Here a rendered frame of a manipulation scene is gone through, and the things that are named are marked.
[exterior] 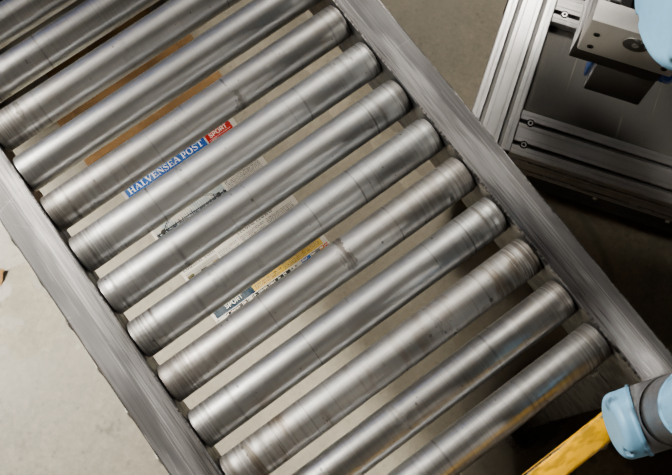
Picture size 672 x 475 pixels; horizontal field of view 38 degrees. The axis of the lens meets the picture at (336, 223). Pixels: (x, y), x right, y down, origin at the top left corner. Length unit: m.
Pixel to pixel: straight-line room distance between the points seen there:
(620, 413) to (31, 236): 0.71
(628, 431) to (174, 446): 0.50
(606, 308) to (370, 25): 0.46
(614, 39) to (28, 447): 1.33
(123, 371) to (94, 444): 0.83
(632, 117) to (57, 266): 1.15
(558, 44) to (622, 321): 0.87
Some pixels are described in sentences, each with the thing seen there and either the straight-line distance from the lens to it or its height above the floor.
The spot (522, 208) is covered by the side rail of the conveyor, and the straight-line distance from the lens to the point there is 1.20.
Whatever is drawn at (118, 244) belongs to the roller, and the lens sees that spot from 1.21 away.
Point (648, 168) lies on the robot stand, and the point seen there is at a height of 0.23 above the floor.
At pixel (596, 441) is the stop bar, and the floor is 0.82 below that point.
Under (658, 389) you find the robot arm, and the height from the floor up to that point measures 0.97.
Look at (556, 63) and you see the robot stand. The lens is 1.94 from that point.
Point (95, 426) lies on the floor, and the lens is 2.00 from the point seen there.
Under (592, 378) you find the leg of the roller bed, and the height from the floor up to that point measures 0.64.
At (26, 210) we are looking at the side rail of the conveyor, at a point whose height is 0.80.
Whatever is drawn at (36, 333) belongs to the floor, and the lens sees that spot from 2.05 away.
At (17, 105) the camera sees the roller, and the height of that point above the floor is 0.80.
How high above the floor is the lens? 1.94
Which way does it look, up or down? 75 degrees down
